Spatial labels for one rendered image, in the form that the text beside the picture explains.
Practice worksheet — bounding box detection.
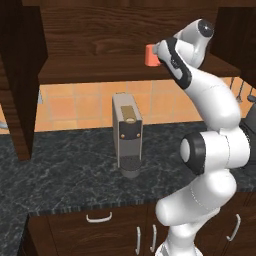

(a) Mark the dark wood drawer front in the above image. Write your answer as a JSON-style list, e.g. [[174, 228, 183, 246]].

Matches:
[[45, 205, 148, 229]]

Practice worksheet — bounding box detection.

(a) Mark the dark wood wall cabinet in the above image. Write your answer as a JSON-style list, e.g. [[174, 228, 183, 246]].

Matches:
[[37, 0, 243, 86]]

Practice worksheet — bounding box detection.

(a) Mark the dark wood cabinet door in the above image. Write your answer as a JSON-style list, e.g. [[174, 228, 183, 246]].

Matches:
[[0, 0, 50, 162], [209, 0, 256, 90]]

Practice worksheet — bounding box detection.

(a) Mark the dark wood cupboard door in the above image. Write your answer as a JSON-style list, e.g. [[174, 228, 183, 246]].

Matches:
[[48, 226, 148, 256], [196, 191, 256, 256], [146, 203, 171, 256]]

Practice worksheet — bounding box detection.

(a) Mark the dark grey appliance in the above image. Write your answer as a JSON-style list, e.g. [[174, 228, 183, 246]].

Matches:
[[239, 101, 256, 169]]

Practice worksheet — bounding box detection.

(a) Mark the grey coffee machine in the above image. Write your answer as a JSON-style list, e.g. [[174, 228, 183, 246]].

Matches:
[[111, 92, 144, 180]]

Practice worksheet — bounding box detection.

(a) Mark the white cupboard door handle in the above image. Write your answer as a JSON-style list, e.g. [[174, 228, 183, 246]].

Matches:
[[135, 226, 142, 256], [226, 213, 242, 242], [149, 223, 158, 254]]

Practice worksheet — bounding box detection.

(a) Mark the white drawer handle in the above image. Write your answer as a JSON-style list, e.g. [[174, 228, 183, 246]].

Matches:
[[85, 211, 114, 224]]

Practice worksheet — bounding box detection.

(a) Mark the red cup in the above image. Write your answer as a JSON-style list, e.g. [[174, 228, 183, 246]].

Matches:
[[144, 43, 163, 68]]

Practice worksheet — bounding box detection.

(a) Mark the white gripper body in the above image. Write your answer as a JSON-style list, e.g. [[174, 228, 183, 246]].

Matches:
[[153, 39, 172, 66]]

